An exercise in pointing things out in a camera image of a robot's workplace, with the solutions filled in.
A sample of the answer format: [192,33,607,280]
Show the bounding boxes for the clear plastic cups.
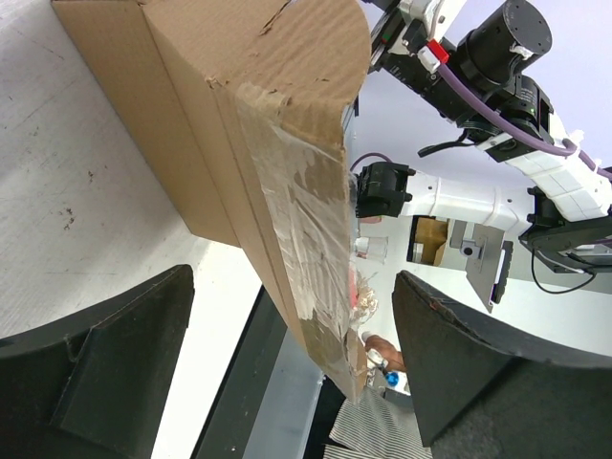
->
[354,236,388,264]

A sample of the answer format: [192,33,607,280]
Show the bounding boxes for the grey metal bracket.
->
[449,220,514,313]

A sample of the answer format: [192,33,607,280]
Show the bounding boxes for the brown cardboard express box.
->
[53,1,370,400]

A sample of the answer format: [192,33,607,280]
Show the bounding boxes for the striped cloth sleeve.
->
[323,388,432,459]

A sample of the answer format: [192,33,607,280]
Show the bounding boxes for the person hand in background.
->
[361,333,406,373]

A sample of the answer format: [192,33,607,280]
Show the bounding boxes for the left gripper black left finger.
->
[1,265,194,458]

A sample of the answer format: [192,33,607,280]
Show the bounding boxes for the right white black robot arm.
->
[370,1,611,273]

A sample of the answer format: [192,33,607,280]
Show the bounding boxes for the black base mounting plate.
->
[190,288,287,459]

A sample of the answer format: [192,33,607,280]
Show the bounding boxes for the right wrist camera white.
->
[385,0,467,75]

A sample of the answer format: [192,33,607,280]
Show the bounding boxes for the background cardboard box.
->
[406,216,448,267]

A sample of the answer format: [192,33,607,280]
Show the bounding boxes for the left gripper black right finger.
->
[392,271,611,458]

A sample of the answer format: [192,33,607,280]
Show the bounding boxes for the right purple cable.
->
[351,61,612,183]

